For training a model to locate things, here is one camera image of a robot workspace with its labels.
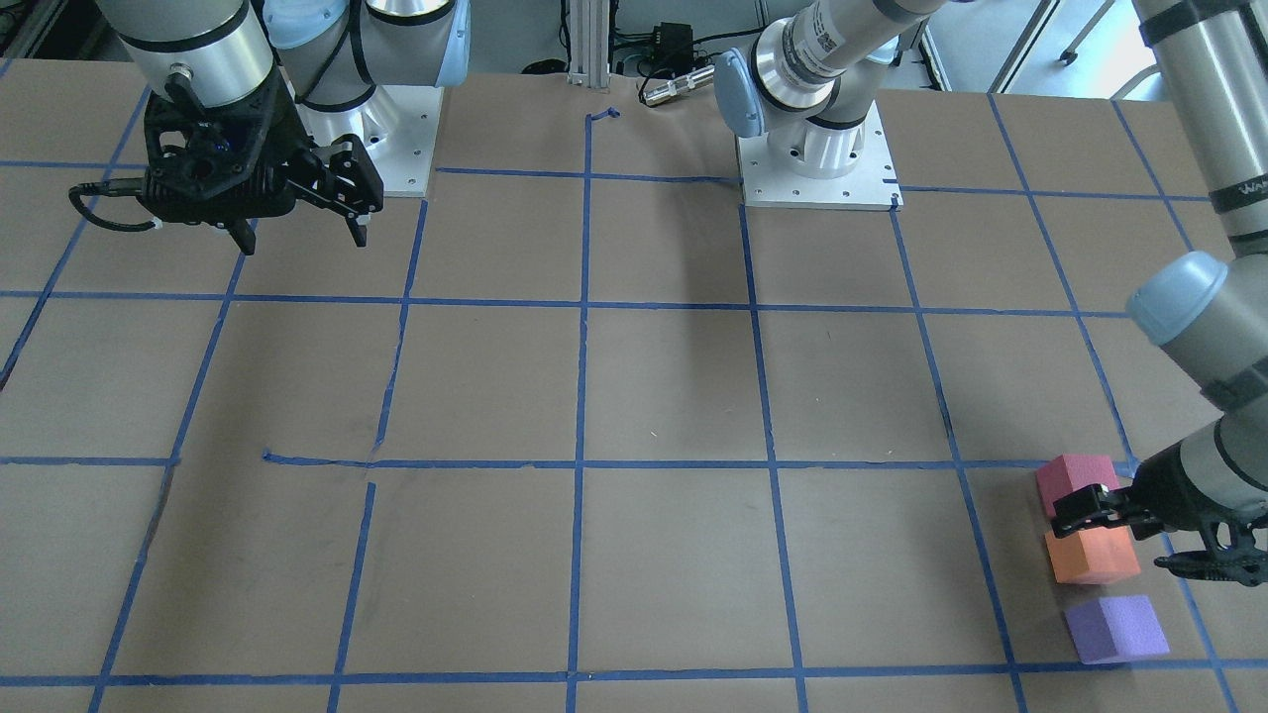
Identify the purple foam cube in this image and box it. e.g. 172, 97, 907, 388
1063, 595, 1170, 664

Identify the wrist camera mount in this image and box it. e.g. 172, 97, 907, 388
1153, 516, 1267, 587
67, 90, 262, 232

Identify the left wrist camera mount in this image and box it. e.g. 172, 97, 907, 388
1153, 516, 1267, 587

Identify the silver cable connector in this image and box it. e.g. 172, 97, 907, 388
639, 63, 715, 108

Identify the red foam cube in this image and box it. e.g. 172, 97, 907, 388
1033, 453, 1122, 520

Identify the orange foam cube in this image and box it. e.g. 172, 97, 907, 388
1044, 529, 1141, 585

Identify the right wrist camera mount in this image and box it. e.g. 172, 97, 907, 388
67, 90, 262, 232

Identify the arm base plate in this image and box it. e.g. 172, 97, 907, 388
735, 103, 904, 212
298, 85, 445, 198

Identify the black cable bundle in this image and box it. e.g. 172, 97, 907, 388
609, 20, 706, 80

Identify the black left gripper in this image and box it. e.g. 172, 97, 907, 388
1052, 442, 1239, 540

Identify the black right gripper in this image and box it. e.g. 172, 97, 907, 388
226, 84, 385, 256

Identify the aluminium frame post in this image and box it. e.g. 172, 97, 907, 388
563, 1, 614, 93

